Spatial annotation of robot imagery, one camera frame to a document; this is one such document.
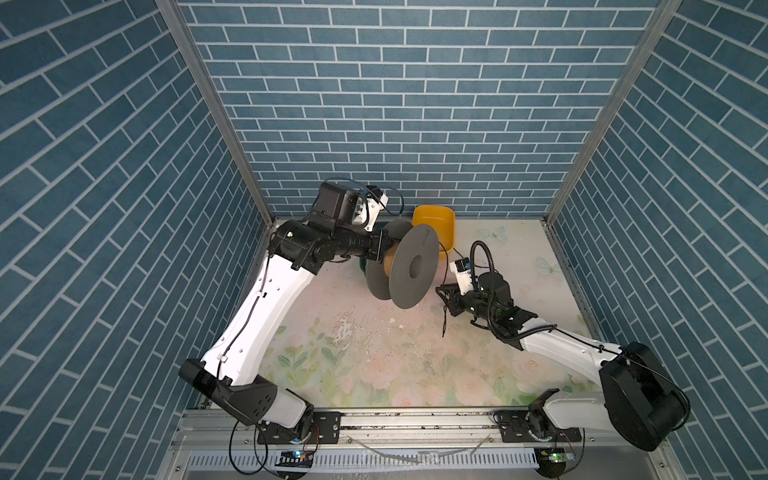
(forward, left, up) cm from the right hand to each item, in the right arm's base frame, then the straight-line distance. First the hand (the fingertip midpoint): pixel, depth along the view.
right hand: (437, 285), depth 84 cm
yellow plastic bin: (+40, -3, -12) cm, 42 cm away
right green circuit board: (-37, -29, -17) cm, 50 cm away
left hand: (-3, +12, +22) cm, 25 cm away
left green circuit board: (-42, +33, -17) cm, 56 cm away
